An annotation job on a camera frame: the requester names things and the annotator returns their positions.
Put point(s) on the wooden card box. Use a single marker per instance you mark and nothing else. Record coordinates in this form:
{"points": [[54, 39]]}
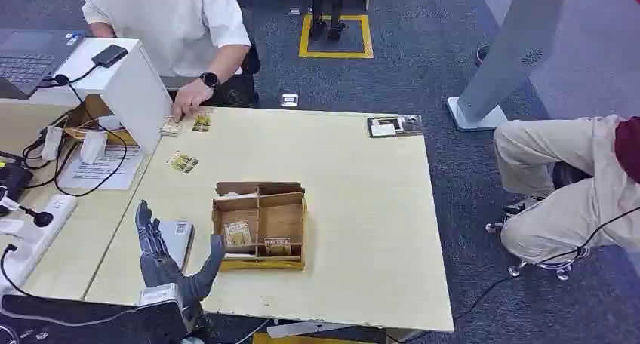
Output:
{"points": [[260, 227]]}

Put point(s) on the yellow printed card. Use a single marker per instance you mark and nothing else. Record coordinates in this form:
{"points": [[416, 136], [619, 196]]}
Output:
{"points": [[183, 163], [202, 122], [277, 246], [238, 234]]}

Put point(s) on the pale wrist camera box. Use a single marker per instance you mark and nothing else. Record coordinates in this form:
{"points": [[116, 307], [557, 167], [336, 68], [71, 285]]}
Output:
{"points": [[160, 295]]}

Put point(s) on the black charger device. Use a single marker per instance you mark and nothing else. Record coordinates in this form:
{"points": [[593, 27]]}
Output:
{"points": [[14, 181]]}

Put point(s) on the black wristwatch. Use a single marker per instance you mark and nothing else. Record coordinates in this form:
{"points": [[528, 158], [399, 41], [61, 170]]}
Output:
{"points": [[209, 79]]}

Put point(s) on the grey laptop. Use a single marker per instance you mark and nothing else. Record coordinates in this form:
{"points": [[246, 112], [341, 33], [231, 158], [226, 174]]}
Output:
{"points": [[30, 59]]}

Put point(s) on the silver floor socket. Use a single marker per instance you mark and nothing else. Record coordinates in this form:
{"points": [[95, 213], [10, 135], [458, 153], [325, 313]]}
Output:
{"points": [[289, 100]]}

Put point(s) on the wooden tray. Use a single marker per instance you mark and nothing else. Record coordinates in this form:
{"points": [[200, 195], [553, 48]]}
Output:
{"points": [[85, 117]]}

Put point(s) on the white power strip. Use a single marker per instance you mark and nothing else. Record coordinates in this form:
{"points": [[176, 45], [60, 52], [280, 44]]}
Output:
{"points": [[40, 237]]}

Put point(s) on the white power adapter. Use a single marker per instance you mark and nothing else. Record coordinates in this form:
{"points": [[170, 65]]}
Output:
{"points": [[93, 147], [52, 143]]}

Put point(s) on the white pillar stand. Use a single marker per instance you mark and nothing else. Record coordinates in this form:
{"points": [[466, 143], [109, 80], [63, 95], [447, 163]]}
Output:
{"points": [[510, 57]]}

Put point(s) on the black phone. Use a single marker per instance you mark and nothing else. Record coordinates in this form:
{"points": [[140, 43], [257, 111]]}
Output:
{"points": [[109, 56]]}

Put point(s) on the office chair base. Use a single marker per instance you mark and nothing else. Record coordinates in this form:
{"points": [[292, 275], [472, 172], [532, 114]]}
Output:
{"points": [[545, 261]]}

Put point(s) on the seated person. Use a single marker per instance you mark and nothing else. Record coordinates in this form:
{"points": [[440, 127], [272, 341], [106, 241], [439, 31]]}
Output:
{"points": [[570, 182]]}

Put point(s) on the black plug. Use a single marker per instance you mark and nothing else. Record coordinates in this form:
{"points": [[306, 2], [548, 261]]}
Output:
{"points": [[40, 218]]}

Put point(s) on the black folder with cards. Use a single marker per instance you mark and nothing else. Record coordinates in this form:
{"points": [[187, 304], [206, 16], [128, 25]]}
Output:
{"points": [[395, 126]]}

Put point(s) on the black panel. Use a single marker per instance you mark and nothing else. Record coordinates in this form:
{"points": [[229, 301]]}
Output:
{"points": [[90, 327]]}

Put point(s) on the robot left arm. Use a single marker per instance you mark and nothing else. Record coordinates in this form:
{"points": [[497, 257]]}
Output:
{"points": [[197, 324]]}

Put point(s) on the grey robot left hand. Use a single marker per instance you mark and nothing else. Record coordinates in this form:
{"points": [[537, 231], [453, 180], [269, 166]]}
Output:
{"points": [[160, 269]]}

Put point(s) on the white box stand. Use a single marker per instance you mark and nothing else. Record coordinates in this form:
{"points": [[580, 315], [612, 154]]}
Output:
{"points": [[130, 92]]}

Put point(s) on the yellow floor tape square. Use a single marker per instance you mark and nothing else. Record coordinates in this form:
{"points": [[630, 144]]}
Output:
{"points": [[336, 53]]}

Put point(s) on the grey card with QR code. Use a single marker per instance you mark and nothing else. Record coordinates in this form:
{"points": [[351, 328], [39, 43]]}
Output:
{"points": [[177, 239]]}

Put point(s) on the printed paper sheet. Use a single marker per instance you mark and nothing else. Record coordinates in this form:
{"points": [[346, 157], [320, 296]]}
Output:
{"points": [[102, 169]]}

